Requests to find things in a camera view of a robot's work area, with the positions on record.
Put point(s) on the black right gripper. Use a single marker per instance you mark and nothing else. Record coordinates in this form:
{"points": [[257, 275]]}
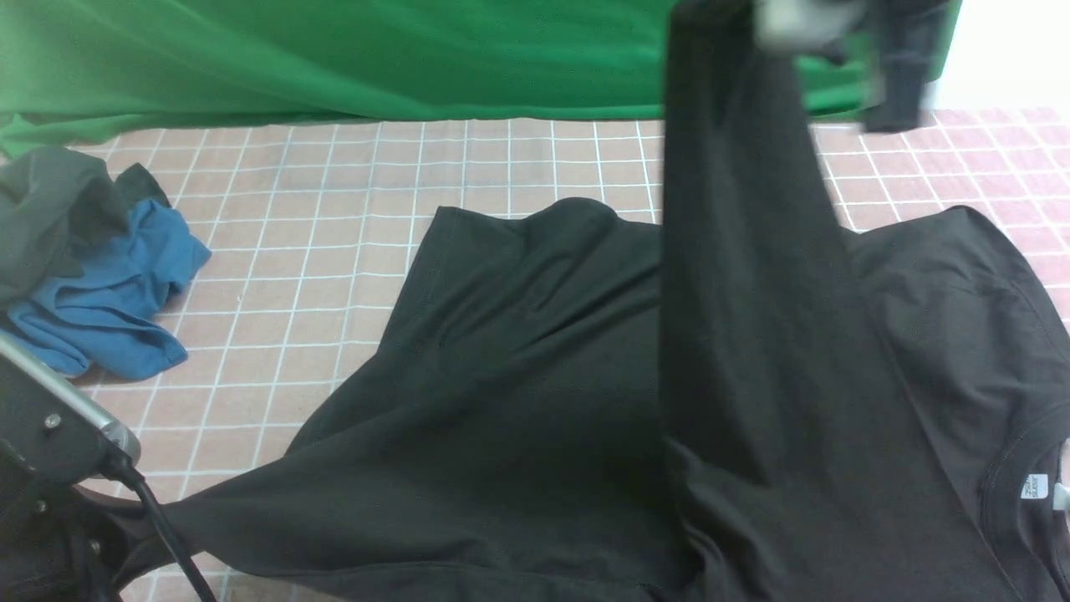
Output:
{"points": [[908, 42]]}

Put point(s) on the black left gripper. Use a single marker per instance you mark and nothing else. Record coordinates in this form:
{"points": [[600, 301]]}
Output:
{"points": [[61, 542]]}

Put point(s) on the dark teal-gray garment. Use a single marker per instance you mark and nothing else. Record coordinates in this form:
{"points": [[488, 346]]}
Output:
{"points": [[56, 204]]}

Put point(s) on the dark gray long-sleeve top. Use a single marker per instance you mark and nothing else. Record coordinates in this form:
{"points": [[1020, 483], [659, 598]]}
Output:
{"points": [[745, 403]]}

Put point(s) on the blue garment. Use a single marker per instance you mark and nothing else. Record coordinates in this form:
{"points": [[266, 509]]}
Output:
{"points": [[107, 317]]}

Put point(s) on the pink checkered tablecloth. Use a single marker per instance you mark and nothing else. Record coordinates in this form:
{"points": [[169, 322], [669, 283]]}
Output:
{"points": [[313, 232]]}

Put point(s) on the green backdrop cloth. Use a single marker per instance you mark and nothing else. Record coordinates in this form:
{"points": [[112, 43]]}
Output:
{"points": [[86, 71]]}

